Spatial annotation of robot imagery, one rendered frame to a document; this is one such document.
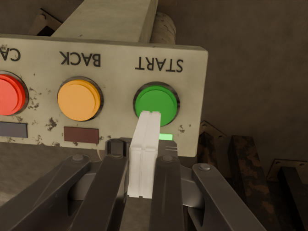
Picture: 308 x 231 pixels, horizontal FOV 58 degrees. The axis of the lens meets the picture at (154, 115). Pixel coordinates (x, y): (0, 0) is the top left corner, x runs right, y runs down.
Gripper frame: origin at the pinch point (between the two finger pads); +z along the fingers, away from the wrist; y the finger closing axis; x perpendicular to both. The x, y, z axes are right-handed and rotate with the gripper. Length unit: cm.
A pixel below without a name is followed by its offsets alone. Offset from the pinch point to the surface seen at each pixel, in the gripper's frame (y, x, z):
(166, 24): 0, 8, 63
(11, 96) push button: -13.6, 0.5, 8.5
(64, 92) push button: -8.4, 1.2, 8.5
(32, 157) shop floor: -56, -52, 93
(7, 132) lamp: -15.1, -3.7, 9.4
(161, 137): 0.9, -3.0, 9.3
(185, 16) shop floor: 6, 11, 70
